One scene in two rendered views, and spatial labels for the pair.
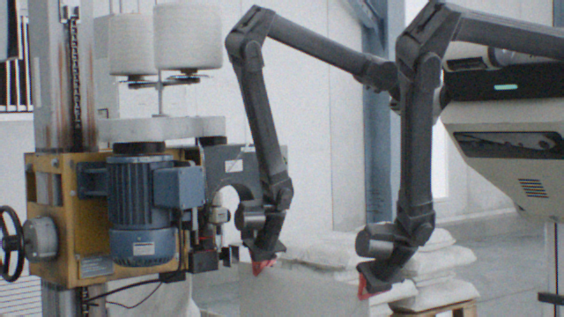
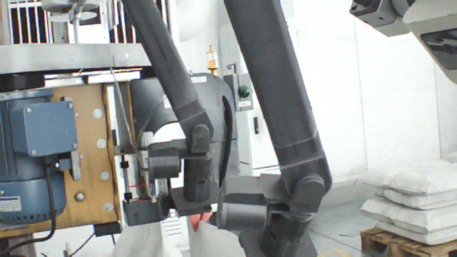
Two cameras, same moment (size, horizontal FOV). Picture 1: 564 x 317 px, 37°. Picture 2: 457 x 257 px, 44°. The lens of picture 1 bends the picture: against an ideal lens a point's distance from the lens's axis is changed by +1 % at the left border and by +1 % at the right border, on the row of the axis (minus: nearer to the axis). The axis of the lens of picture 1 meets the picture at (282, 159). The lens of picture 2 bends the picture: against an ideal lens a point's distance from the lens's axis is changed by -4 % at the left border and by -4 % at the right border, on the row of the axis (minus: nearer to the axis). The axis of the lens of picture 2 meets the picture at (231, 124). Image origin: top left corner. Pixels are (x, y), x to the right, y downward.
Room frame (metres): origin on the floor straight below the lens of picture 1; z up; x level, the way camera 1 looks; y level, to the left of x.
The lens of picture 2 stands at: (0.98, -0.44, 1.30)
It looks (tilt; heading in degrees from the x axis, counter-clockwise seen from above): 4 degrees down; 20
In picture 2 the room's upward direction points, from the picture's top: 6 degrees counter-clockwise
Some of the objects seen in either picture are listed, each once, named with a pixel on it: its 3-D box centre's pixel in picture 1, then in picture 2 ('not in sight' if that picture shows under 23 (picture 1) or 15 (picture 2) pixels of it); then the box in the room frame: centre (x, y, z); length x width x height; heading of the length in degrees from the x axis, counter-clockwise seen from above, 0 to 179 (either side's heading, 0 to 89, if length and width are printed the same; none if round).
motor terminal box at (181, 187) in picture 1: (179, 192); (44, 135); (1.84, 0.23, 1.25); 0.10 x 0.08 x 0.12; 154
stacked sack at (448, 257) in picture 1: (422, 258); not in sight; (5.44, -0.91, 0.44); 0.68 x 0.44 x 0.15; 129
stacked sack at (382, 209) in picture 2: not in sight; (409, 203); (5.36, -0.20, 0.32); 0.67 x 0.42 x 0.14; 132
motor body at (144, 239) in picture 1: (142, 209); (23, 155); (1.89, 0.33, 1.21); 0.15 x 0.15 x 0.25
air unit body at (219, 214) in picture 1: (218, 222); (151, 166); (2.13, 0.17, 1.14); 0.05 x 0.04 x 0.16; 129
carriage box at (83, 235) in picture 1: (105, 211); (37, 157); (2.10, 0.46, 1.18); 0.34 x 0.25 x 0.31; 129
